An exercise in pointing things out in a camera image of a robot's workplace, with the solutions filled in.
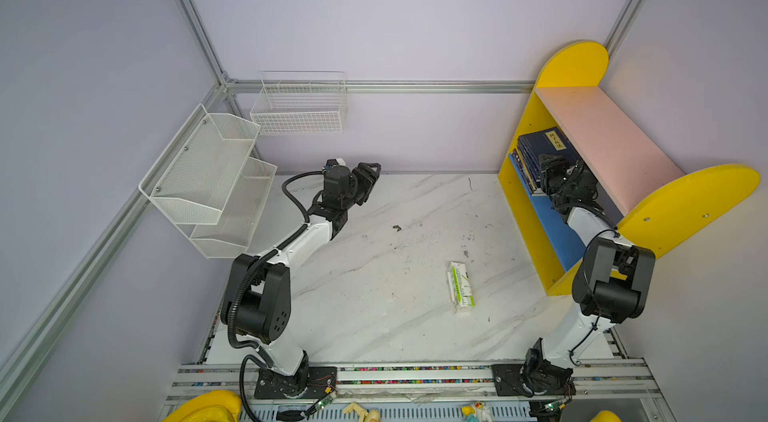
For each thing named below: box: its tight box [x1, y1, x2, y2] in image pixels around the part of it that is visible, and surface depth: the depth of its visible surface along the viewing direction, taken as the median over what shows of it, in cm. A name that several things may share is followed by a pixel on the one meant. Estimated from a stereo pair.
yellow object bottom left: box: [162, 390, 242, 422], surface depth 69 cm
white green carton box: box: [447, 262, 476, 307], surface depth 88 cm
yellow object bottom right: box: [589, 410, 623, 422], surface depth 68 cm
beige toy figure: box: [344, 402, 381, 422], surface depth 70 cm
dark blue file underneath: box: [518, 133, 552, 182], surface depth 100 cm
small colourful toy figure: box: [462, 401, 492, 422], surface depth 69 cm
